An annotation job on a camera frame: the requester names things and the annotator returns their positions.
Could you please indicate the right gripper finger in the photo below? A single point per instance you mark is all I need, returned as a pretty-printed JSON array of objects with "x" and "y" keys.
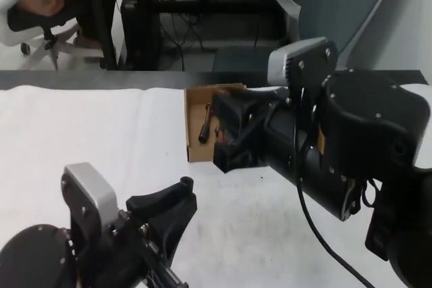
[
  {"x": 225, "y": 158},
  {"x": 227, "y": 112}
]

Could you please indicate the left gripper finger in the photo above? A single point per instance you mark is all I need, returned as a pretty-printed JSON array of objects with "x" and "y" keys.
[{"x": 158, "y": 198}]

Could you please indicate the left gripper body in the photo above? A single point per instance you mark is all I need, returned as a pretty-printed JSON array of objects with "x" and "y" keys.
[{"x": 152, "y": 234}]

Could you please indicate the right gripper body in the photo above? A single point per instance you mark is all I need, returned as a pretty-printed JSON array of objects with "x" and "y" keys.
[{"x": 256, "y": 133}]

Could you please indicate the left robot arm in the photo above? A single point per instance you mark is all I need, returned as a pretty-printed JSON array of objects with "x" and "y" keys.
[{"x": 32, "y": 254}]

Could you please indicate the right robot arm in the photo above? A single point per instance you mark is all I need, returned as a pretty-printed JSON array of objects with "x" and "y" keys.
[{"x": 368, "y": 139}]

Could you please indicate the brown cardboard box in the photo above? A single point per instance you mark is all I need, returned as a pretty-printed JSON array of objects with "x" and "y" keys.
[{"x": 195, "y": 122}]

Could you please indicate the black bolt in sleeve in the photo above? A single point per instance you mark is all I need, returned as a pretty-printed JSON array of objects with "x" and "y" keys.
[{"x": 204, "y": 124}]

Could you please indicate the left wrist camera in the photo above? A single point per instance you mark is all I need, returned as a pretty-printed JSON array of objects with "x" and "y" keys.
[{"x": 92, "y": 187}]

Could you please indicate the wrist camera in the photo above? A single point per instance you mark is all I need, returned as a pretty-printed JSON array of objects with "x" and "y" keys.
[
  {"x": 92, "y": 187},
  {"x": 297, "y": 57}
]

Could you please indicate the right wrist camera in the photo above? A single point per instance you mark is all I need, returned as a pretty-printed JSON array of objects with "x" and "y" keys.
[{"x": 297, "y": 57}]

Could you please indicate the black desk frame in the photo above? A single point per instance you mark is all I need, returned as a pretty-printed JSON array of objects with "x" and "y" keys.
[{"x": 141, "y": 15}]

